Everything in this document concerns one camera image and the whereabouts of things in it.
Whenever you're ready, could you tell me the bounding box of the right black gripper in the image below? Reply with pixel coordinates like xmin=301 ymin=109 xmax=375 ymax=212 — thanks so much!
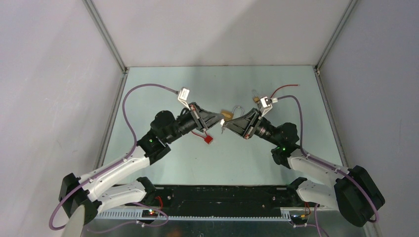
xmin=223 ymin=108 xmax=281 ymax=147

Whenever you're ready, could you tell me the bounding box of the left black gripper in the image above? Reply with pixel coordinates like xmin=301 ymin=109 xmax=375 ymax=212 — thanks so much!
xmin=165 ymin=102 xmax=224 ymax=143

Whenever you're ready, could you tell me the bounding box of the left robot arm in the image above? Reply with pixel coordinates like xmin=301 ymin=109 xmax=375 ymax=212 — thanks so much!
xmin=59 ymin=103 xmax=224 ymax=224

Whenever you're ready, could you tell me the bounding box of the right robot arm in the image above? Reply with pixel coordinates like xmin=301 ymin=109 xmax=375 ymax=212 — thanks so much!
xmin=221 ymin=109 xmax=385 ymax=227

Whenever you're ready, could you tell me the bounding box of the small brass padlock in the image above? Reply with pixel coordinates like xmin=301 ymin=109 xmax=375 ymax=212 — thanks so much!
xmin=252 ymin=89 xmax=260 ymax=103

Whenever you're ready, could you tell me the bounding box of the left controller board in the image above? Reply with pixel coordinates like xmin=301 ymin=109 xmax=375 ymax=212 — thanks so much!
xmin=142 ymin=209 xmax=159 ymax=218

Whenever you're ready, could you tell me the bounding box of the controller board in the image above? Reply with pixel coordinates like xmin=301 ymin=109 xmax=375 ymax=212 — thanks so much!
xmin=142 ymin=209 xmax=159 ymax=218
xmin=290 ymin=214 xmax=309 ymax=228

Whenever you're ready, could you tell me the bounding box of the right controller board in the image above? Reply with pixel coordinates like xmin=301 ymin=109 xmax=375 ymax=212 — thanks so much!
xmin=290 ymin=214 xmax=309 ymax=228

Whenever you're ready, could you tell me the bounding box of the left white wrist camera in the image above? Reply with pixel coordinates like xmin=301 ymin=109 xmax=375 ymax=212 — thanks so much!
xmin=177 ymin=87 xmax=190 ymax=110

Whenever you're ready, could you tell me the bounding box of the red cable seal open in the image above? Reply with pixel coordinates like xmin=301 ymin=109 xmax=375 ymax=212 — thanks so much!
xmin=270 ymin=84 xmax=300 ymax=98

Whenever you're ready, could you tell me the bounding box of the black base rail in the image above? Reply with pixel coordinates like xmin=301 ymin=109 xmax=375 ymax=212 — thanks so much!
xmin=143 ymin=185 xmax=304 ymax=217

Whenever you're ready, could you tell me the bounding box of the right aluminium frame post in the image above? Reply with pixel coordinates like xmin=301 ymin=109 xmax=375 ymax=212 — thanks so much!
xmin=314 ymin=0 xmax=359 ymax=71

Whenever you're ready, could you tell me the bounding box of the aluminium frame post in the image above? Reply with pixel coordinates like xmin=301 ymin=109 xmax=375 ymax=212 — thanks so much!
xmin=314 ymin=0 xmax=359 ymax=71
xmin=82 ymin=0 xmax=127 ymax=74

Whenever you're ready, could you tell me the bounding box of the grey slotted cable duct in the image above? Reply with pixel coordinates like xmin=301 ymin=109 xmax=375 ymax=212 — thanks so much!
xmin=95 ymin=208 xmax=291 ymax=222

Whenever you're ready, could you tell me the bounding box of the left aluminium frame post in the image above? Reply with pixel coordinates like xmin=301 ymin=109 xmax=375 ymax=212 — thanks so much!
xmin=82 ymin=0 xmax=127 ymax=74

